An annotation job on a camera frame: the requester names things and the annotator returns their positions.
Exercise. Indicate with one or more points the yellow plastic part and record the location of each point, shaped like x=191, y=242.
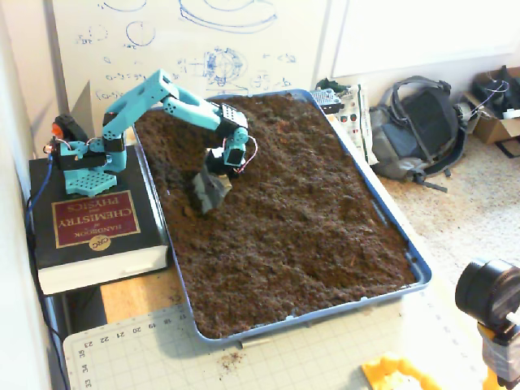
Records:
x=378, y=373

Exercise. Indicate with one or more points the grey backpack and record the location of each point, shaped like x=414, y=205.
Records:
x=422, y=122

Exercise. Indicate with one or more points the green cutting mat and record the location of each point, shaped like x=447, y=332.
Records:
x=284, y=365

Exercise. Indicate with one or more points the black camera lens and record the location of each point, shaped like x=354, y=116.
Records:
x=483, y=288

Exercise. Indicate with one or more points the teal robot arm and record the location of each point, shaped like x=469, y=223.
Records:
x=138, y=97

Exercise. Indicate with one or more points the blue plastic tray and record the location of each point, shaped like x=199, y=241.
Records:
x=422, y=272

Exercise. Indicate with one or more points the black equipment pile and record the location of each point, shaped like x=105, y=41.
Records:
x=503, y=85

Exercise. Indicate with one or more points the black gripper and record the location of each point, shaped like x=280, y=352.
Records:
x=208, y=192

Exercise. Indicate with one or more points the whiteboard with blue drawings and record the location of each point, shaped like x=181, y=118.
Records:
x=170, y=36

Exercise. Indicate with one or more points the black device with grille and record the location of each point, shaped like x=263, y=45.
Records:
x=325, y=99

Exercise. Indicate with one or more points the black chemistry physics handbook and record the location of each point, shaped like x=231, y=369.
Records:
x=97, y=219

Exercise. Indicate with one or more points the yellow taped camera stand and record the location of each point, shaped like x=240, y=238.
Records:
x=499, y=357

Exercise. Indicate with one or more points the brown soil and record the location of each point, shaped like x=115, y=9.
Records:
x=284, y=243

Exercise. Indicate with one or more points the cardboard box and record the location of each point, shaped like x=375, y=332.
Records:
x=491, y=128

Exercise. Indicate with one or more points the blank white board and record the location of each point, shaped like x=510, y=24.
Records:
x=426, y=32

